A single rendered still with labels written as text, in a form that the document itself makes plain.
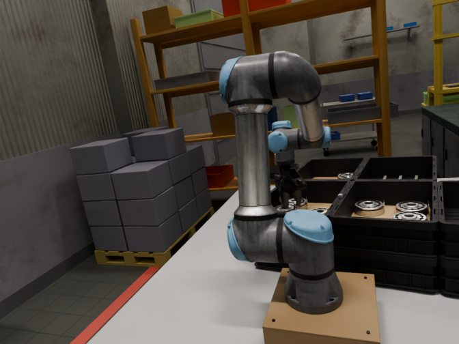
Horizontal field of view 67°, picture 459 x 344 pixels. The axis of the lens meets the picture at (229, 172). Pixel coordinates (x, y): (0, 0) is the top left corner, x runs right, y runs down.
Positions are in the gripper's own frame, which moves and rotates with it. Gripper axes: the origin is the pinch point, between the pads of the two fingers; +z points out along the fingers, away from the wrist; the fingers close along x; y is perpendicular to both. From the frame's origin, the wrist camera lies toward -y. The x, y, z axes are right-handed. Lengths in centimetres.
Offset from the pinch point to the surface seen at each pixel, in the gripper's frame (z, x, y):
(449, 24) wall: -133, -768, 598
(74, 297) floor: 86, 121, 146
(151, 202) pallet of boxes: 27, 50, 155
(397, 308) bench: 16, -5, -50
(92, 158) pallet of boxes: -13, 89, 184
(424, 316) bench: 16, -8, -56
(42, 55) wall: -104, 113, 226
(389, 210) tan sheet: 3.2, -31.4, -17.7
